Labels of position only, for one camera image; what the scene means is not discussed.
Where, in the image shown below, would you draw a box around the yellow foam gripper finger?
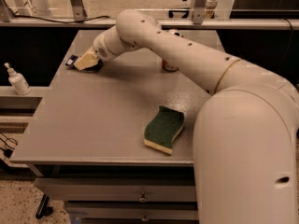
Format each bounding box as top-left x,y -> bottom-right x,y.
74,48 -> 99,71

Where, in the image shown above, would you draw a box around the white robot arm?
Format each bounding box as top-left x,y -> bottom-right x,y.
75,10 -> 299,224

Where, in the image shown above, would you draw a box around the white pump bottle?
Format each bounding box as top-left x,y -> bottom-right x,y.
5,63 -> 31,95

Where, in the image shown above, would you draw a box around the orange soda can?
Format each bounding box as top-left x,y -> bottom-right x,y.
161,28 -> 184,73

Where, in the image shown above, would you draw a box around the green yellow sponge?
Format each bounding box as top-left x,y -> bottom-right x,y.
144,105 -> 184,155

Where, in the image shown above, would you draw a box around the upper grey drawer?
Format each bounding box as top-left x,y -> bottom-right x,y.
35,178 -> 196,203

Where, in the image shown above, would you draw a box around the grey drawer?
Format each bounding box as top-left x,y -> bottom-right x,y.
64,202 -> 198,220
35,178 -> 196,203

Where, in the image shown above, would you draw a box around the lower grey drawer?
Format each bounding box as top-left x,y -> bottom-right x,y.
64,202 -> 198,220

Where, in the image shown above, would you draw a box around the black table leg foot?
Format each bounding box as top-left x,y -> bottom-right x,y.
36,194 -> 53,219

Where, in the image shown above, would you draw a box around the black cable on shelf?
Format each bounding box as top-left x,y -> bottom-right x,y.
6,3 -> 110,25

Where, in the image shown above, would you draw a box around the grey metal shelf rail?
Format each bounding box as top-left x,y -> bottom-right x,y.
0,17 -> 299,31

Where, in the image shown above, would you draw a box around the black cables at left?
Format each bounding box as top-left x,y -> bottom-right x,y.
0,132 -> 19,161

